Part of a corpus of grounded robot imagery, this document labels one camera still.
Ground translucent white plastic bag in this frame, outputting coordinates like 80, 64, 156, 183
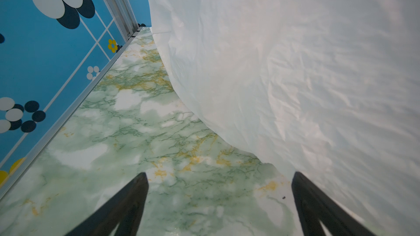
149, 0, 420, 236

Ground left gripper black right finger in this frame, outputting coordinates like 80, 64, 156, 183
292, 172, 374, 236

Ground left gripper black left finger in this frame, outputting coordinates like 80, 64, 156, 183
67, 172, 149, 236

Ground left aluminium corner post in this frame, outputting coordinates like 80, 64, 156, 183
104, 0, 139, 41

